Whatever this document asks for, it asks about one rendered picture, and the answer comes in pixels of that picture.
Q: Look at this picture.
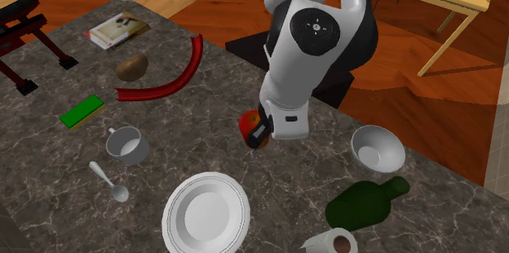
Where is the red apple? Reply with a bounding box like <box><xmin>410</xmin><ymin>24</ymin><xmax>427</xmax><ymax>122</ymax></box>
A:
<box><xmin>237</xmin><ymin>109</ymin><xmax>271</xmax><ymax>151</ymax></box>

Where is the black robot stand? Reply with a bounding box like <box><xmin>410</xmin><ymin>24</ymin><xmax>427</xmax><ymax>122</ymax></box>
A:
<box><xmin>224</xmin><ymin>30</ymin><xmax>356</xmax><ymax>110</ymax></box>

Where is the red curved strip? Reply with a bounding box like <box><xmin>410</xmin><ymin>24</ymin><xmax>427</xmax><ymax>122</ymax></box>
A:
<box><xmin>114</xmin><ymin>33</ymin><xmax>204</xmax><ymax>102</ymax></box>

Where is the white plate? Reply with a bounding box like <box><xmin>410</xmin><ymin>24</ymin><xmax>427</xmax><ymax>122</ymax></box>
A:
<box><xmin>161</xmin><ymin>171</ymin><xmax>251</xmax><ymax>253</ymax></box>

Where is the white bowl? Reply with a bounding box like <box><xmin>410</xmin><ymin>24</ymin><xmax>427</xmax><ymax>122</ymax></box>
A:
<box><xmin>350</xmin><ymin>124</ymin><xmax>407</xmax><ymax>174</ymax></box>

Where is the green glass bottle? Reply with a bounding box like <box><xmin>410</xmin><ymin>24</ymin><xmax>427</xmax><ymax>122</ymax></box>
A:
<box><xmin>324</xmin><ymin>175</ymin><xmax>411</xmax><ymax>233</ymax></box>

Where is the grey cup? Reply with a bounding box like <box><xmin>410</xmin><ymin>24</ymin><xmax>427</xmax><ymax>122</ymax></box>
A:
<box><xmin>104</xmin><ymin>125</ymin><xmax>151</xmax><ymax>166</ymax></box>

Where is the white paper towel roll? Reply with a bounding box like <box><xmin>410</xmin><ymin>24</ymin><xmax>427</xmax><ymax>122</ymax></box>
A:
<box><xmin>299</xmin><ymin>227</ymin><xmax>359</xmax><ymax>253</ymax></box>

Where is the brown potato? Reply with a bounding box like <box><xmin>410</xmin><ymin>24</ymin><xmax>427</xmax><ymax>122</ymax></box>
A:
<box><xmin>115</xmin><ymin>53</ymin><xmax>150</xmax><ymax>83</ymax></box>

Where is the silver spoon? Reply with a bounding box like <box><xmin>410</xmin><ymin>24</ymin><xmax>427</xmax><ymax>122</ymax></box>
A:
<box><xmin>88</xmin><ymin>160</ymin><xmax>131</xmax><ymax>203</ymax></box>

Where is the pale book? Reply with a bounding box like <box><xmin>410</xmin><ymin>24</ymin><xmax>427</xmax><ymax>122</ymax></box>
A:
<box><xmin>83</xmin><ymin>11</ymin><xmax>152</xmax><ymax>51</ymax></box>

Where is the green and yellow sponge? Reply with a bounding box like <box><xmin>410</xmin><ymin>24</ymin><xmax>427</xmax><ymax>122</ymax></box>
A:
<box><xmin>58</xmin><ymin>93</ymin><xmax>108</xmax><ymax>131</ymax></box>

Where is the red and black gate figure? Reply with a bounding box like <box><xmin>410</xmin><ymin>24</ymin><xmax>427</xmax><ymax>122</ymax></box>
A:
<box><xmin>0</xmin><ymin>0</ymin><xmax>80</xmax><ymax>97</ymax></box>

